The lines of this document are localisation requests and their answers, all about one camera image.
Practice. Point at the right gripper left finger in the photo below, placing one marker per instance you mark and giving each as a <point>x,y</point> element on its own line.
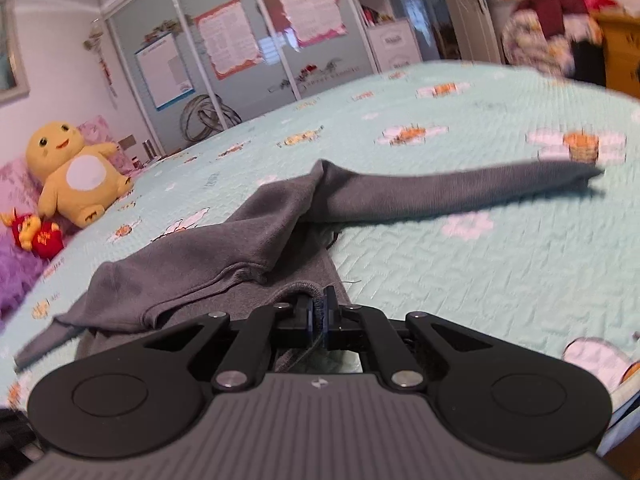
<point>256,342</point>

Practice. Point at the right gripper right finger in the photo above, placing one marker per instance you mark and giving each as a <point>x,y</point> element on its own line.
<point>376,339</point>

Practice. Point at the dark grey sweater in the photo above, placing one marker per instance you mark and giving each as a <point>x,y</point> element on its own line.
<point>267,249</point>

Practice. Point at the pile of clothes and quilt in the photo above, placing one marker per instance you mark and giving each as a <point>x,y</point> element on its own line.
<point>559,38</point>

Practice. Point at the mint green bee bedspread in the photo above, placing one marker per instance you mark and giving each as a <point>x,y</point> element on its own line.
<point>556,273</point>

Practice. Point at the red plush toy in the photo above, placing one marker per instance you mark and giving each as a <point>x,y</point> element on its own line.
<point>43,238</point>

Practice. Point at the yellow plush toy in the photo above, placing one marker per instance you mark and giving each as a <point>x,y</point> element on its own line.
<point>78,181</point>

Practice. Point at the blue framed poster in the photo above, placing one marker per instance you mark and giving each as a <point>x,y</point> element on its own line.
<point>164,72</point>

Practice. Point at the sliding wardrobe doors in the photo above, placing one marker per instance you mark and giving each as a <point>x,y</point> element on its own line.
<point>199,67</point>

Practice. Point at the white drawer cabinet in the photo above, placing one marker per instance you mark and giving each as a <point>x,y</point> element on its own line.
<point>394,45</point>

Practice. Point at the red bordered poster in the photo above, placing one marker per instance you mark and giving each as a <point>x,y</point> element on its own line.
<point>229,41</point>

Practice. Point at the pink bordered poster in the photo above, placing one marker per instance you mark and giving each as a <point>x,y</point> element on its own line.
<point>314,21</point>

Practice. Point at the wooden yellow cabinet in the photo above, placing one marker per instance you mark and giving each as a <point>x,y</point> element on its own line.
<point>621,42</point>

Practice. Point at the red hanging wall ornament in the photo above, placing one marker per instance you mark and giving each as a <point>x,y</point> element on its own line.
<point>93,44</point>

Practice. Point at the framed wall picture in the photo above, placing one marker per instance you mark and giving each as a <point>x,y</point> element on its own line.
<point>14,81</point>

